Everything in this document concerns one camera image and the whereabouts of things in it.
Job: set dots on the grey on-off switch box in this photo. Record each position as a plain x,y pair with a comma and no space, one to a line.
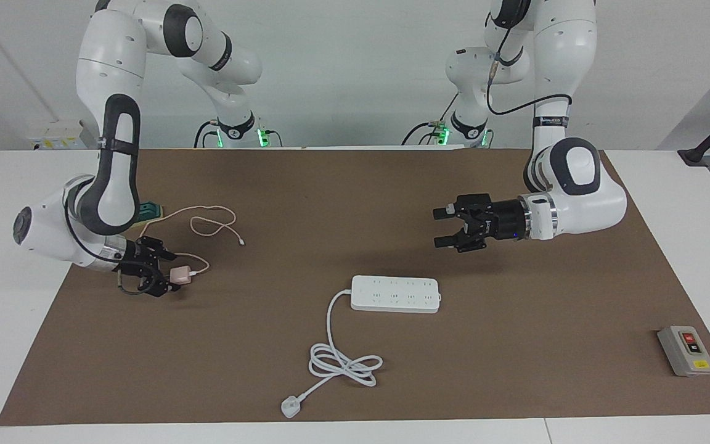
681,354

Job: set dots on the white box with yellow labels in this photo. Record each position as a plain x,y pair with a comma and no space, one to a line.
53,132

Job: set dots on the pink charger adapter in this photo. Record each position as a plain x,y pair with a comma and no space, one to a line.
181,275

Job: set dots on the green knife switch block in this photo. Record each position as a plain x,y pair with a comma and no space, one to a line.
151,213

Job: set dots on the brown table mat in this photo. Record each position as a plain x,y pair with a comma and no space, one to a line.
238,345

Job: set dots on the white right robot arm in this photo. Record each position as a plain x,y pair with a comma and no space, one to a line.
108,61

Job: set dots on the white power strip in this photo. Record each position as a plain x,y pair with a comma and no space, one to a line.
392,296

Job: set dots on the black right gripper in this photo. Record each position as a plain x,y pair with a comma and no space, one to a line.
138,259

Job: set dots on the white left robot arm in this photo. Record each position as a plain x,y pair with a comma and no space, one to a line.
571,61

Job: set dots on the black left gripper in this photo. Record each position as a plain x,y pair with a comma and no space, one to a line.
503,221

